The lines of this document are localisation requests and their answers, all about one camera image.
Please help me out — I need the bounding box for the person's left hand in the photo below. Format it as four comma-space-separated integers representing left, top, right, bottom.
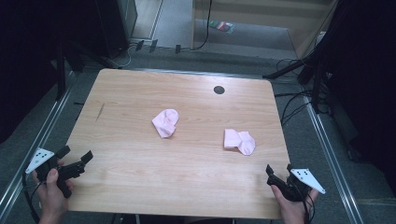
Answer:
32, 160, 75, 224

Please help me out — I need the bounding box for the black cabinet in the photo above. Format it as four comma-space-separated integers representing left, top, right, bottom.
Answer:
92, 0, 138, 59

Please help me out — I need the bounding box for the black stand leg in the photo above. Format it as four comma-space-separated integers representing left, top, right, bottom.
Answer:
262, 57, 314, 79

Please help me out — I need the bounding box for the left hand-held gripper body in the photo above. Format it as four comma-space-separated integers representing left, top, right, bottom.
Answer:
25, 147, 87, 200

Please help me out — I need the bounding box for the right hand-held gripper cable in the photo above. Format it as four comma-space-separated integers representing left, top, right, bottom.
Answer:
303, 190, 316, 224

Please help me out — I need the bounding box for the white cable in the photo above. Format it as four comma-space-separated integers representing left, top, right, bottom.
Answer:
108, 43, 138, 69

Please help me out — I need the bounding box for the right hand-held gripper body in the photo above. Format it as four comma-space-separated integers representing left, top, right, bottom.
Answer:
266, 168, 327, 203

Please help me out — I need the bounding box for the left hand-held gripper cable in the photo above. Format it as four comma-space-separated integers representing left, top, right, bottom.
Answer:
21, 171, 43, 224

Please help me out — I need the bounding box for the bundle of black floor cables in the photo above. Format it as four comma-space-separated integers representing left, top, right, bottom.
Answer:
274, 57, 331, 127

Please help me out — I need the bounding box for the black metal stand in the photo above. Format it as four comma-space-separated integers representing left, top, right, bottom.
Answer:
54, 40, 87, 101

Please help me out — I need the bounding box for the black hanging cable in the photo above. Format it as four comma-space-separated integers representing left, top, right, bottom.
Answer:
190, 0, 214, 51

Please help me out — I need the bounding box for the metal floor rail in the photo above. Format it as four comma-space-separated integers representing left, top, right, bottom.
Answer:
0, 71, 78, 216
303, 94, 365, 224

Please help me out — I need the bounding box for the hand-held gripper cable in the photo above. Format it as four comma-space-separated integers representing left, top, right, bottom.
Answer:
303, 190, 316, 224
21, 171, 43, 224

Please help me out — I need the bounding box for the pink sock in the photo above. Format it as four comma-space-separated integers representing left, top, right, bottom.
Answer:
151, 108, 180, 139
223, 128, 257, 157

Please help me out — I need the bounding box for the colourful packet on floor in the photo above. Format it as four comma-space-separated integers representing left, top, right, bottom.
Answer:
208, 20, 234, 34

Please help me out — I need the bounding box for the person's right hand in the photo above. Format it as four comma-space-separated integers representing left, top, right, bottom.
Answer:
270, 185, 320, 224

